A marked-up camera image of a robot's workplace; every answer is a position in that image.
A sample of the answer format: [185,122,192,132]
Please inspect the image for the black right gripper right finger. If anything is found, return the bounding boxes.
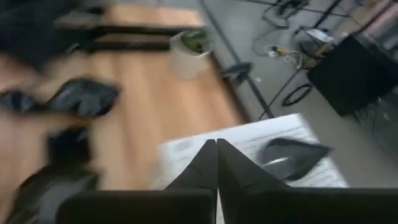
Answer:
[216,138,398,224]

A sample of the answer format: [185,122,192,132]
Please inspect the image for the black rounded mini plate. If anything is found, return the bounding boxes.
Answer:
[45,125,93,167]

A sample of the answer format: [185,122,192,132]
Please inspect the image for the white and yellow cable bundle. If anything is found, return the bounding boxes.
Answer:
[262,43,304,71]

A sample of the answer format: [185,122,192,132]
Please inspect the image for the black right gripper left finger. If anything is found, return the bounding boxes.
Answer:
[55,138,218,224]

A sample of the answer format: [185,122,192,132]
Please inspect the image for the white perforated metal shelf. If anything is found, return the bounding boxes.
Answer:
[150,113,349,191]

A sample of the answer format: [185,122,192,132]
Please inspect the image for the white potted plant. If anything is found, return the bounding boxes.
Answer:
[169,27,216,81]

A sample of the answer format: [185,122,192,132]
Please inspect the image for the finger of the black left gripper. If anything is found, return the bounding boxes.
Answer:
[0,88,45,115]

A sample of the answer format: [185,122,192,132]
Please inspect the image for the black cable coil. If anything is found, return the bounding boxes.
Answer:
[280,82,314,108]

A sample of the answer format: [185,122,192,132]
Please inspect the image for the black box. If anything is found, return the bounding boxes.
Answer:
[306,30,398,118]

